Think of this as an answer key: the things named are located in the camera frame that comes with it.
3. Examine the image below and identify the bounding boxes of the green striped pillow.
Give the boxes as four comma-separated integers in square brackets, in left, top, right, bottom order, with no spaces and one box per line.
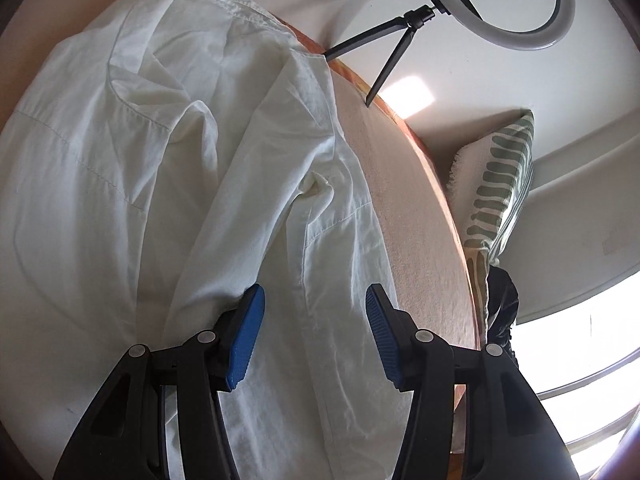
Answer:
[447,109,536,321]

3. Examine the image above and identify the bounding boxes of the black bag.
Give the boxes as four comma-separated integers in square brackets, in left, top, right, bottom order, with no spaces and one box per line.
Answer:
[484,264,522,361]

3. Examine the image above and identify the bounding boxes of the window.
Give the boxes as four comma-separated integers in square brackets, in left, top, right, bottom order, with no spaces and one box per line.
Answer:
[510,280,640,480]

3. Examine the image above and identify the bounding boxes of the white long-sleeved shirt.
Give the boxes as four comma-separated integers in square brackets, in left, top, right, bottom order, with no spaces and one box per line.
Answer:
[0,0,416,480]

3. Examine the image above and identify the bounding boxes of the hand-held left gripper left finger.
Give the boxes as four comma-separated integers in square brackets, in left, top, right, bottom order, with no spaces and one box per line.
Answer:
[52,283,266,480]

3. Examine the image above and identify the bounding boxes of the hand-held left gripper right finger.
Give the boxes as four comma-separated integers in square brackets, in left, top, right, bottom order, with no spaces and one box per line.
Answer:
[365,283,581,480]

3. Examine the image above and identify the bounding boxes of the small black tripod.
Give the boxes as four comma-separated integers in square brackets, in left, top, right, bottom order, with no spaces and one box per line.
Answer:
[322,0,451,108]

